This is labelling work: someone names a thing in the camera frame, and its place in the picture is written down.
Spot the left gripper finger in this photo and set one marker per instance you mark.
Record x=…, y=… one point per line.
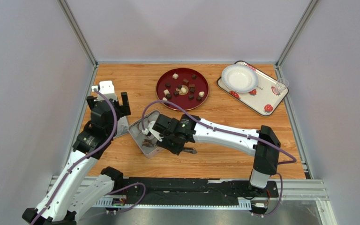
x=125, y=107
x=91, y=101

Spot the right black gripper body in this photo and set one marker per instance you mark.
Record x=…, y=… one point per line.
x=170, y=141

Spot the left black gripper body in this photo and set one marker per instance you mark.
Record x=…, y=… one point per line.
x=117, y=109

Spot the square tin box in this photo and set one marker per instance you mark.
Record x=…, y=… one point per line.
x=135, y=130

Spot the metal tongs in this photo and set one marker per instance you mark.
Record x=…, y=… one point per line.
x=189, y=150

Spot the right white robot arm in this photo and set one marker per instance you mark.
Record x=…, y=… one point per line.
x=262, y=144

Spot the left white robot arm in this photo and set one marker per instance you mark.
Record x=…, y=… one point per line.
x=61, y=205

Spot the white square chocolate top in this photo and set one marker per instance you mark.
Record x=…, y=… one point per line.
x=175, y=75

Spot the silver tin lid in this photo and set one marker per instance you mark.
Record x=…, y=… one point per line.
x=122, y=127

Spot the red round tray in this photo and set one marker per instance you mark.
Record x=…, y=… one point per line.
x=183, y=86

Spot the white paper bowl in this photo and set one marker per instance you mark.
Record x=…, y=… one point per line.
x=240, y=78

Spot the clear plastic cup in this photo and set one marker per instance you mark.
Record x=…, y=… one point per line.
x=281, y=85

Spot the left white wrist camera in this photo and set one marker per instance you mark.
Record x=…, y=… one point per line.
x=107, y=89

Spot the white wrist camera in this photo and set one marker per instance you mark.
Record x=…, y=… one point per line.
x=107, y=89
x=152, y=134

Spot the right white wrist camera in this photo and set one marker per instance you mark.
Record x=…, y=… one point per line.
x=152, y=134

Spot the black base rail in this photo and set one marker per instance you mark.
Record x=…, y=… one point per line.
x=193, y=192

